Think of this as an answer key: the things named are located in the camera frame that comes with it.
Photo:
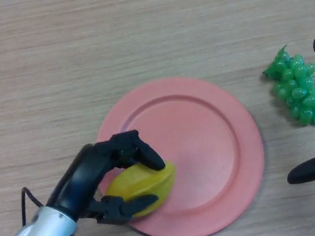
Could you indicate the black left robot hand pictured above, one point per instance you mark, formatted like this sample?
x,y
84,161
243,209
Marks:
x,y
78,179

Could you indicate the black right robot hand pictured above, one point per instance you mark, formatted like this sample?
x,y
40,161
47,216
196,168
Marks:
x,y
314,167

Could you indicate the pink round plate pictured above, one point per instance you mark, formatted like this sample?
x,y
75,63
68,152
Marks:
x,y
201,135

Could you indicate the yellow starfruit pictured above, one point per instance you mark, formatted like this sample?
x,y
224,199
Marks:
x,y
143,184

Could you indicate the green grape bunch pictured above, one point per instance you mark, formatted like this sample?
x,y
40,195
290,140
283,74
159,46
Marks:
x,y
297,92

